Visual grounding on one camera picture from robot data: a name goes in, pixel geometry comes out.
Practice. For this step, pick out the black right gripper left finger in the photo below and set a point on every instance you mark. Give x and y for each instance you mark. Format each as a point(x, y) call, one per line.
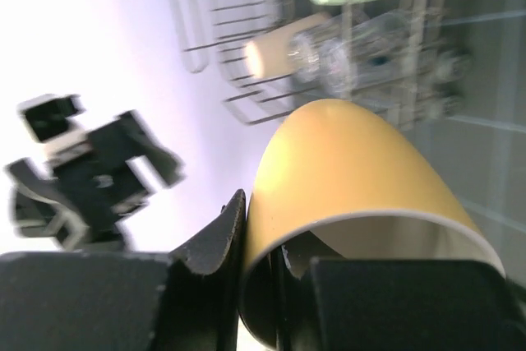
point(182, 300)

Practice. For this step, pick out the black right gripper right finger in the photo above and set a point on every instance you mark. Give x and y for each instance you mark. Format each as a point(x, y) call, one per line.
point(342, 304)

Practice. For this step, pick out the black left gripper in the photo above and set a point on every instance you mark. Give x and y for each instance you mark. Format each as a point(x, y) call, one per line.
point(91, 184)

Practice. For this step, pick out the yellow mug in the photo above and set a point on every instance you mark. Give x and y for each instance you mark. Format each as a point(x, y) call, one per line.
point(342, 176)

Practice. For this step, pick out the beige cup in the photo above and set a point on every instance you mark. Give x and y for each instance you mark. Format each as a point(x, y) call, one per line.
point(266, 55)

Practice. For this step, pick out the large clear faceted glass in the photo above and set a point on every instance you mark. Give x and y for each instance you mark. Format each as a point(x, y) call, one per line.
point(367, 58)

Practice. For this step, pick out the small clear faceted glass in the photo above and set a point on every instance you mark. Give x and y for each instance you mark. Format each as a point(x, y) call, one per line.
point(304, 53)

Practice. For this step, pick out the black gridded mat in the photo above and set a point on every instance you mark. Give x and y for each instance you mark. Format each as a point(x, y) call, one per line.
point(480, 149)

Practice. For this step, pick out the grey wire dish rack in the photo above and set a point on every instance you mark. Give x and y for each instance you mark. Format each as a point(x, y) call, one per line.
point(214, 32)

